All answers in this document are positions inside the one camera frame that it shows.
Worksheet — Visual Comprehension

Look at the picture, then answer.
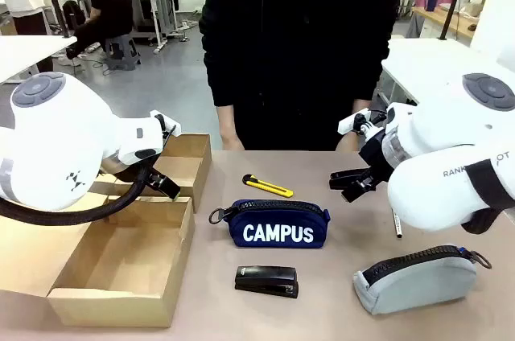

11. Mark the black corrugated cable hose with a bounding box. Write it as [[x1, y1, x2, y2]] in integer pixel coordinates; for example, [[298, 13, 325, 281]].
[[0, 166, 152, 228]]

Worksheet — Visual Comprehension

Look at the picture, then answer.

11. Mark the person in black clothes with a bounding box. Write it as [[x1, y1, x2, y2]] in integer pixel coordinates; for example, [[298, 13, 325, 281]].
[[198, 0, 402, 152]]

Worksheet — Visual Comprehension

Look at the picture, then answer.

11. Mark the brown cardboard box with lid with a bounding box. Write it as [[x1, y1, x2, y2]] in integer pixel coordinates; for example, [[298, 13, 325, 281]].
[[0, 191, 196, 328], [90, 134, 212, 213]]

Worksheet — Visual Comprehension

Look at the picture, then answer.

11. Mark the yellow utility knife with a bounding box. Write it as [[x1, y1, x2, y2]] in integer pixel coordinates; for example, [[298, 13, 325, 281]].
[[242, 174, 295, 199]]

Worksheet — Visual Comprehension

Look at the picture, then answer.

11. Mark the wooden background table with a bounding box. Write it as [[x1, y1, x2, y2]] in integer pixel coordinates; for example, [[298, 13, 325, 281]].
[[412, 5, 484, 41]]

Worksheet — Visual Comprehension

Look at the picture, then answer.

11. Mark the person's left hand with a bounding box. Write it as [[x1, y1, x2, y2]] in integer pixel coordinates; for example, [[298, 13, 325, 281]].
[[336, 133, 361, 153]]

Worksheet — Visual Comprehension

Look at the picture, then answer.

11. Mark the black stapler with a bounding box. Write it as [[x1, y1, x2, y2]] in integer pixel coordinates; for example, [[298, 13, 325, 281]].
[[234, 265, 300, 299]]

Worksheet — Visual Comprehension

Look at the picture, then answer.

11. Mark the black backpack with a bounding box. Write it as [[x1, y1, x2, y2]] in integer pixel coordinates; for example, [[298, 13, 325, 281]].
[[62, 0, 88, 31]]

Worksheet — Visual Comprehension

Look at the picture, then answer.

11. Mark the black velcro strap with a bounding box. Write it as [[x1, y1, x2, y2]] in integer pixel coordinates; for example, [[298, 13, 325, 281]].
[[461, 158, 515, 236]]

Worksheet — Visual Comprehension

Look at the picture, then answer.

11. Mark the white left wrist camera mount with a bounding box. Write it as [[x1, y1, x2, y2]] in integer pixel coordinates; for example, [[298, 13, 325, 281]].
[[150, 110, 182, 140]]

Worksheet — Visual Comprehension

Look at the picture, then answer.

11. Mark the person's right hand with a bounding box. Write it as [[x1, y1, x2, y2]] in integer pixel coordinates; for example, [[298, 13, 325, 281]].
[[219, 113, 245, 152]]

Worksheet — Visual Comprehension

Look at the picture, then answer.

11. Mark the grey Campus zipper pouch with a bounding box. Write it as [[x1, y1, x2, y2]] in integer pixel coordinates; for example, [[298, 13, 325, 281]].
[[352, 244, 492, 315]]

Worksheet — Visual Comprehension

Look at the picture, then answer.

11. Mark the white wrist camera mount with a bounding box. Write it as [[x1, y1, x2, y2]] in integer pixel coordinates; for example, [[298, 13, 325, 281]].
[[336, 107, 388, 136], [150, 110, 182, 140]]

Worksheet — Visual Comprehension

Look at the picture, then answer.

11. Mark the grey plastic stool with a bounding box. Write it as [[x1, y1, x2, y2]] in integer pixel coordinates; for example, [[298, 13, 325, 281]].
[[103, 34, 142, 72]]

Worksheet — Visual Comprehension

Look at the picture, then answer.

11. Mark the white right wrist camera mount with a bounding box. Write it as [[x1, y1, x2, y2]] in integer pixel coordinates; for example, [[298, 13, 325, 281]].
[[336, 107, 388, 136]]

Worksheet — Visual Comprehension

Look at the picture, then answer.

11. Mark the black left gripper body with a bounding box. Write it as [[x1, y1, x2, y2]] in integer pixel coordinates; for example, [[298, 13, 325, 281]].
[[102, 151, 163, 182]]

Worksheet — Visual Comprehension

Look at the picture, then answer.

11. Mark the navy Campus zipper pouch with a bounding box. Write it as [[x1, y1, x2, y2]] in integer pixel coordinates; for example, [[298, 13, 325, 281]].
[[208, 199, 332, 249]]

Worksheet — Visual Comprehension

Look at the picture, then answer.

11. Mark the white pen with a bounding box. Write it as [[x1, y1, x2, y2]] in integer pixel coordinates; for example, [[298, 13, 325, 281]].
[[390, 207, 404, 240]]

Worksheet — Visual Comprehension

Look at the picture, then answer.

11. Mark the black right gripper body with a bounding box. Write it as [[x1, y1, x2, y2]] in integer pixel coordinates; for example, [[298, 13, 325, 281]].
[[359, 131, 398, 183]]

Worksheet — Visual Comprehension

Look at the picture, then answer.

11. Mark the seated man in black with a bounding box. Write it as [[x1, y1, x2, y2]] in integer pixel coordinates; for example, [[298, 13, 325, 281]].
[[66, 0, 134, 61]]

